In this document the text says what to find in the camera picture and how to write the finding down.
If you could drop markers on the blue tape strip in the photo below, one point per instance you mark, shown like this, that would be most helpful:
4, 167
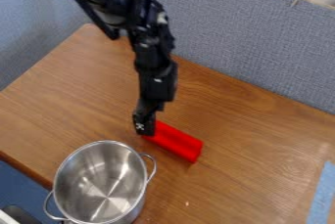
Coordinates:
323, 196

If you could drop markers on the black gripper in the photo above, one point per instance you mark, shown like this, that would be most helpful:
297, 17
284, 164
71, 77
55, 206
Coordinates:
158, 79

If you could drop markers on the grey fabric divider panel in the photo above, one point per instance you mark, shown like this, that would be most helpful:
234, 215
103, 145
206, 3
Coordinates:
273, 43

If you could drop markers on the metal pot with handles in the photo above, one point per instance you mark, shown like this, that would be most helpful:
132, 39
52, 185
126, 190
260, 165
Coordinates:
99, 185

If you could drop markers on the dark object bottom left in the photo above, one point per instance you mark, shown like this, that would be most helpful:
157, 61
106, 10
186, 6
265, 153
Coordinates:
20, 215

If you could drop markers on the red plastic block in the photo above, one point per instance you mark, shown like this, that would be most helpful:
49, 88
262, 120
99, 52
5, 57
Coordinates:
175, 141

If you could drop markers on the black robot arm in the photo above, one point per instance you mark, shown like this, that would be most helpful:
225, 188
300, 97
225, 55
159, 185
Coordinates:
142, 19

